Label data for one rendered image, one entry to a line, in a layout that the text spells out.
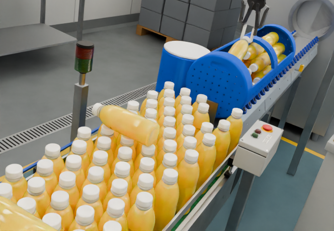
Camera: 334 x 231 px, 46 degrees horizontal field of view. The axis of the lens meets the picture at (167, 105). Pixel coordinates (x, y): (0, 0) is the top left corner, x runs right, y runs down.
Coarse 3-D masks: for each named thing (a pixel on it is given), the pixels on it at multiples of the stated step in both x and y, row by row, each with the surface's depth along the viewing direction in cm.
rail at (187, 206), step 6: (234, 150) 146; (228, 156) 141; (222, 162) 137; (216, 168) 133; (222, 168) 138; (216, 174) 133; (210, 180) 129; (204, 186) 124; (198, 192) 120; (192, 198) 117; (186, 204) 114; (192, 204) 119; (180, 210) 112; (186, 210) 116; (174, 216) 109; (180, 216) 112; (174, 222) 109; (168, 228) 106
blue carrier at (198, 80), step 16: (288, 32) 227; (224, 48) 197; (272, 48) 196; (288, 48) 232; (192, 64) 169; (208, 64) 165; (224, 64) 161; (240, 64) 161; (272, 64) 193; (288, 64) 229; (192, 80) 171; (208, 80) 167; (224, 80) 164; (240, 80) 160; (192, 96) 174; (208, 96) 170; (224, 96) 166; (240, 96) 162; (224, 112) 168
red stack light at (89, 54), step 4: (76, 48) 137; (80, 48) 136; (92, 48) 138; (76, 52) 138; (80, 52) 137; (84, 52) 136; (88, 52) 137; (92, 52) 139; (76, 56) 138; (80, 56) 137; (84, 56) 137; (88, 56) 138; (92, 56) 139
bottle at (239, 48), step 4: (240, 40) 177; (244, 40) 178; (236, 44) 175; (240, 44) 175; (244, 44) 175; (248, 44) 180; (232, 48) 174; (236, 48) 174; (240, 48) 174; (244, 48) 175; (248, 48) 178; (228, 52) 174; (232, 52) 172; (236, 52) 172; (240, 52) 173; (244, 52) 175; (236, 56) 171; (240, 56) 172; (244, 56) 176
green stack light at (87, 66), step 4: (76, 60) 139; (80, 60) 138; (84, 60) 138; (88, 60) 138; (92, 60) 141; (76, 64) 139; (80, 64) 138; (84, 64) 138; (88, 64) 139; (76, 68) 140; (80, 68) 139; (84, 68) 139; (88, 68) 140; (84, 72) 140; (88, 72) 141
